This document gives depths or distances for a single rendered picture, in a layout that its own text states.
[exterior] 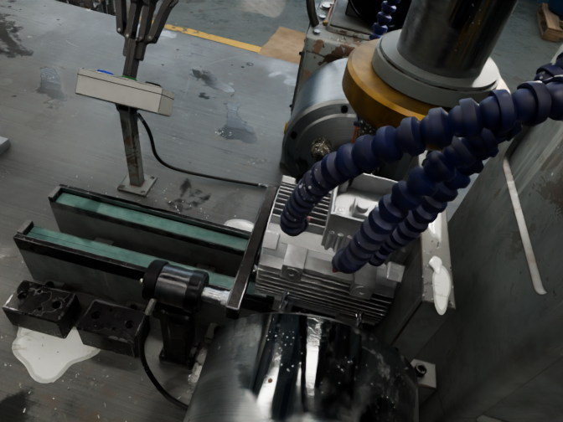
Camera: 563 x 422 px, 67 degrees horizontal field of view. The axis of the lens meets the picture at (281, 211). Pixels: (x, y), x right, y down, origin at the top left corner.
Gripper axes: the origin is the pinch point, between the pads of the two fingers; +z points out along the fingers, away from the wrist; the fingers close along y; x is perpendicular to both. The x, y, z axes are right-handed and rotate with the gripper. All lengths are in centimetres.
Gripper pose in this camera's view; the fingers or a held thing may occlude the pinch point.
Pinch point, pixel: (132, 59)
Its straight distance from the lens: 94.0
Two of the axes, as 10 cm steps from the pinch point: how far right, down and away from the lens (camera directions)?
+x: 0.7, -1.3, 9.9
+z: -2.4, 9.6, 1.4
